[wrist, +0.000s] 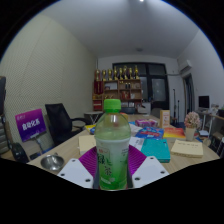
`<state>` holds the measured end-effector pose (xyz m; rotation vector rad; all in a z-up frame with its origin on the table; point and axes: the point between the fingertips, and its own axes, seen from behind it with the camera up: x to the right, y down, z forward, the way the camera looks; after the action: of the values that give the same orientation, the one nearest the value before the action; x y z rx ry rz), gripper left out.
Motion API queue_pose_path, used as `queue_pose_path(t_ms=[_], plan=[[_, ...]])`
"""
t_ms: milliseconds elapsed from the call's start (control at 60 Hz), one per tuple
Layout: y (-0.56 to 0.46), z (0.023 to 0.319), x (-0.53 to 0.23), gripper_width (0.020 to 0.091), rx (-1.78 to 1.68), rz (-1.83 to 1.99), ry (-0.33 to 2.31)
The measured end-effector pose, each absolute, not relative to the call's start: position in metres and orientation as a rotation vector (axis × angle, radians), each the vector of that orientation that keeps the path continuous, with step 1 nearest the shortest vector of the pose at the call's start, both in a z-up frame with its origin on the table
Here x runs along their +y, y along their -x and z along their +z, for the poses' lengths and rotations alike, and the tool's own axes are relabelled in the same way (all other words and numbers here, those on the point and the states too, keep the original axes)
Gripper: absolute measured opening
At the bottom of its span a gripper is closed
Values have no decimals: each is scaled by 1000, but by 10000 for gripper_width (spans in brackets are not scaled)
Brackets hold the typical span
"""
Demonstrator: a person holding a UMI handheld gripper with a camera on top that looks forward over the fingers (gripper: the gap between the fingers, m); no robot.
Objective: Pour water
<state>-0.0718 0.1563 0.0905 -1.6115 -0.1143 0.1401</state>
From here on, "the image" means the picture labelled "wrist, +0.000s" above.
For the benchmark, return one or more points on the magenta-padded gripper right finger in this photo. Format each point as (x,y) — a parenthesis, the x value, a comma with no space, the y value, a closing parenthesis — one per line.
(151,170)

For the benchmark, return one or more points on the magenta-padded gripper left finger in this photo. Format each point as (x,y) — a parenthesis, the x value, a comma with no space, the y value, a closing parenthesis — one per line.
(73,171)

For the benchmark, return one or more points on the green tea plastic bottle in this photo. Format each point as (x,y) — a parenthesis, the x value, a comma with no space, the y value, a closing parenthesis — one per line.
(112,146)

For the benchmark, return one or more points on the teal book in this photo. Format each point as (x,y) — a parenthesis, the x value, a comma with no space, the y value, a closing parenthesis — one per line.
(155,150)

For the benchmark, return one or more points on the stainless steel cup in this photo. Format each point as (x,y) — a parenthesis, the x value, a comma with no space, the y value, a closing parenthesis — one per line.
(52,162)

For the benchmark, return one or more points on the small cream book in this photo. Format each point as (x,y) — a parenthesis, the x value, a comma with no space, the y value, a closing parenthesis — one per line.
(86,144)

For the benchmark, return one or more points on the white book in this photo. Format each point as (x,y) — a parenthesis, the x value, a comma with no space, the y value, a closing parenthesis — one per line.
(136,142)

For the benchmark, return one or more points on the blue book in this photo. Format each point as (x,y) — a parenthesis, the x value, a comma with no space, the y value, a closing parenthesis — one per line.
(149,132)

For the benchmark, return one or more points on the large cream book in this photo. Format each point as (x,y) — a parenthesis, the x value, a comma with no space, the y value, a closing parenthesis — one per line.
(186,148)

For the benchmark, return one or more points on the orange book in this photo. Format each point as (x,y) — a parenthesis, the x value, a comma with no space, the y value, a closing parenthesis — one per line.
(174,132)

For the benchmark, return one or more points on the pink tissue pack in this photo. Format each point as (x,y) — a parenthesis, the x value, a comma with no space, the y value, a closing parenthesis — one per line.
(146,123)

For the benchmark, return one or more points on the black office chair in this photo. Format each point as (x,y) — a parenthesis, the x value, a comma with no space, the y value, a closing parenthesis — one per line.
(60,121)

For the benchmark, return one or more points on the orange and white card box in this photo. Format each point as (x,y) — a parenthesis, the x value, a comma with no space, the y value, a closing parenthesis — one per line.
(165,119)

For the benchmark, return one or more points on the black bag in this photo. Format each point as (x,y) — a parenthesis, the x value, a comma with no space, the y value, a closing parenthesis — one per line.
(19,153)

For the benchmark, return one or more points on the small round side table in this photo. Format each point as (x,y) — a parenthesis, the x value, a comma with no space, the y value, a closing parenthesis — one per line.
(93,114)

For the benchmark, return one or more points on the purple sign board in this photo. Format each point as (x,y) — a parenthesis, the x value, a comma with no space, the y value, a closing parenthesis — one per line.
(30,125)

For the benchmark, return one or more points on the pink flowers in white pot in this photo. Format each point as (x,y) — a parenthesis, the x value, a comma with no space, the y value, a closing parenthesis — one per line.
(192,121)

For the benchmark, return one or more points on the grey ribbed suitcase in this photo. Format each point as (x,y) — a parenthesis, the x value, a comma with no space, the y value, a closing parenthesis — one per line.
(4,135)

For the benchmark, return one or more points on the black framed window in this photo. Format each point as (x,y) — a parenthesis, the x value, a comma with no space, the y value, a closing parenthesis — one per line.
(158,88)

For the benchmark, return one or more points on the wooden side desk white legs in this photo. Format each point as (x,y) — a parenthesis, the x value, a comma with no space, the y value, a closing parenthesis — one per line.
(216,118)

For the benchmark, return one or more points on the black computer monitor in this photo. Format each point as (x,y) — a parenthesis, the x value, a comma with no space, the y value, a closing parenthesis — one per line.
(204,102)

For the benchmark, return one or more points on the wooden shelf unit with trophies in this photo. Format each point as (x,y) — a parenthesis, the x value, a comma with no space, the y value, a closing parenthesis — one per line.
(116,88)

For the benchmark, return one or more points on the dark hard case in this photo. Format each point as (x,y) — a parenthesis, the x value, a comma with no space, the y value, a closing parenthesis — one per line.
(2,95)

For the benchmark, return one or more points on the white air conditioner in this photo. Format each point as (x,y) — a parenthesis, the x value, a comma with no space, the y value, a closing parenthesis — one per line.
(185,66)

